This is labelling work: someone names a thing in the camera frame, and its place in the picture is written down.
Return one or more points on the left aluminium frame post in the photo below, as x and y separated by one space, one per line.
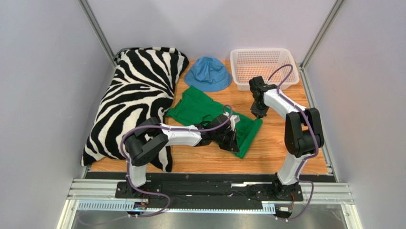
86 7

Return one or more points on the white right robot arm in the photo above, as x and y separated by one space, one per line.
303 135

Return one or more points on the green t shirt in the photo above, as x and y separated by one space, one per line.
195 107

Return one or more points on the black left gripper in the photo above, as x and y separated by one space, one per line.
232 144

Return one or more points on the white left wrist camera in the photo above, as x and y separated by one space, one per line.
231 120

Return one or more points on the right aluminium frame post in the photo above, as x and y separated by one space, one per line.
333 13

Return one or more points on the white plastic basket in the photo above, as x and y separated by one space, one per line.
273 64

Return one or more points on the zebra striped pillow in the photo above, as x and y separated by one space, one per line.
143 86

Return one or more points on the aluminium frame post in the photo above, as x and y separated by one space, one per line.
86 7
333 13

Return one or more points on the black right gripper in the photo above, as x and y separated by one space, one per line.
258 109

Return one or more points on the blue bucket hat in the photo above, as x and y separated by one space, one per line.
208 74

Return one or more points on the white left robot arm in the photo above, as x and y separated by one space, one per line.
143 143

